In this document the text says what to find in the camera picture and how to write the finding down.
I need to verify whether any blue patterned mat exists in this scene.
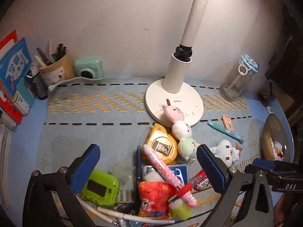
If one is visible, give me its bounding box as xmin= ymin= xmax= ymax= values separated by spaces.
xmin=35 ymin=77 xmax=284 ymax=227

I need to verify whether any white desk lamp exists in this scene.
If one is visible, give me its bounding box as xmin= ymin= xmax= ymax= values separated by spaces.
xmin=145 ymin=0 xmax=215 ymax=127

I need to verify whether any white cloud plush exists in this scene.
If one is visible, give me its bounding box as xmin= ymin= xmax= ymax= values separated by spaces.
xmin=209 ymin=139 xmax=242 ymax=168

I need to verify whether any pink patterned pen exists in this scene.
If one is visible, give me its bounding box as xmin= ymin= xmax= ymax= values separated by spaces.
xmin=143 ymin=144 xmax=198 ymax=208

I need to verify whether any red pen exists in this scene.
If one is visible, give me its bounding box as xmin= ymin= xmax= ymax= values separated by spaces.
xmin=168 ymin=182 xmax=193 ymax=204

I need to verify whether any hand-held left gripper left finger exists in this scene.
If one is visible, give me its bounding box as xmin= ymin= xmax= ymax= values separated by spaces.
xmin=22 ymin=144 xmax=101 ymax=227

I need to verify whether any blue dental floss box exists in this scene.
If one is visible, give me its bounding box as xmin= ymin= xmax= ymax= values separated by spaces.
xmin=143 ymin=165 xmax=190 ymax=187

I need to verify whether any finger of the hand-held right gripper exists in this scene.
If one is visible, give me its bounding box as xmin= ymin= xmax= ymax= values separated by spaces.
xmin=252 ymin=158 xmax=276 ymax=169

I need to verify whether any ribbed glass plate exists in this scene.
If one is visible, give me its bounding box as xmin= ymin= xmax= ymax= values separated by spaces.
xmin=261 ymin=113 xmax=291 ymax=162

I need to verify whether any small white red figurine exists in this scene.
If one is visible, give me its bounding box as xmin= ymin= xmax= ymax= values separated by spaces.
xmin=272 ymin=141 xmax=284 ymax=159

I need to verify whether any teal pen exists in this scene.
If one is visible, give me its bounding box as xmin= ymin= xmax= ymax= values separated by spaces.
xmin=207 ymin=121 xmax=245 ymax=144

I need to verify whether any beige pen holder cup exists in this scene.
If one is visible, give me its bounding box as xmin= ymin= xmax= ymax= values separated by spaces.
xmin=38 ymin=52 xmax=76 ymax=87

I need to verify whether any pink white green dango plush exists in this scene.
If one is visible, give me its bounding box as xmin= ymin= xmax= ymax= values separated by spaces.
xmin=162 ymin=99 xmax=200 ymax=163

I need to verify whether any clear water bottle blue lid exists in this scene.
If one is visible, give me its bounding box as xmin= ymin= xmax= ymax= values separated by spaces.
xmin=219 ymin=54 xmax=259 ymax=102

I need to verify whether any mint green instant camera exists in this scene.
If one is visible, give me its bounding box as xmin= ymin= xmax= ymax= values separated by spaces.
xmin=74 ymin=57 xmax=105 ymax=79

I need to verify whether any black striped pouch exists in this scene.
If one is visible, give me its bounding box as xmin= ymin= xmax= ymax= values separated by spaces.
xmin=26 ymin=63 xmax=49 ymax=100

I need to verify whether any stack of white notebooks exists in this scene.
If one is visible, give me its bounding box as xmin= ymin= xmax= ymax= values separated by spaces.
xmin=0 ymin=113 xmax=18 ymax=208

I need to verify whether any red candy wrapper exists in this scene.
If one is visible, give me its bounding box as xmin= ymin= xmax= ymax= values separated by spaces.
xmin=189 ymin=169 xmax=211 ymax=192

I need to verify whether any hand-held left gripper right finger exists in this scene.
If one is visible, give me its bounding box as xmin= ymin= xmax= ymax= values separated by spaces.
xmin=196 ymin=144 xmax=274 ymax=227

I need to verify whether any white cable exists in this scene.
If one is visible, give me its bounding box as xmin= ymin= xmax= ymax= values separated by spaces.
xmin=76 ymin=194 xmax=176 ymax=226

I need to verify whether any lime green case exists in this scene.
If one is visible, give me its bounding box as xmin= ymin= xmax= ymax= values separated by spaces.
xmin=82 ymin=169 xmax=121 ymax=206

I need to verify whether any navy pen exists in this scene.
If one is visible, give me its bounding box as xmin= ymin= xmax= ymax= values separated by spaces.
xmin=135 ymin=145 xmax=143 ymax=215

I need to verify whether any stack of books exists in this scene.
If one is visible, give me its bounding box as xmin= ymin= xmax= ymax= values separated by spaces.
xmin=0 ymin=30 xmax=26 ymax=126

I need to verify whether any red printed pouch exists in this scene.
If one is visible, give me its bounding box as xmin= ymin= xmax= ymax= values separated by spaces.
xmin=137 ymin=181 xmax=178 ymax=220

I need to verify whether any yellow green tube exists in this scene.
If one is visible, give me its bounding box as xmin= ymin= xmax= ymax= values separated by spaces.
xmin=170 ymin=199 xmax=193 ymax=220

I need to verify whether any pink oval keychain gadget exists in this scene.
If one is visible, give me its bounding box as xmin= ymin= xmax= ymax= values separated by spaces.
xmin=222 ymin=114 xmax=235 ymax=131

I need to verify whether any yellow tape measure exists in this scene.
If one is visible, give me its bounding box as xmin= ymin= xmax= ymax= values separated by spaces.
xmin=145 ymin=123 xmax=178 ymax=165

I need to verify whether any bunch of pens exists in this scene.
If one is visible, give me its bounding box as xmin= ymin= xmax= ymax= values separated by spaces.
xmin=34 ymin=38 xmax=70 ymax=67

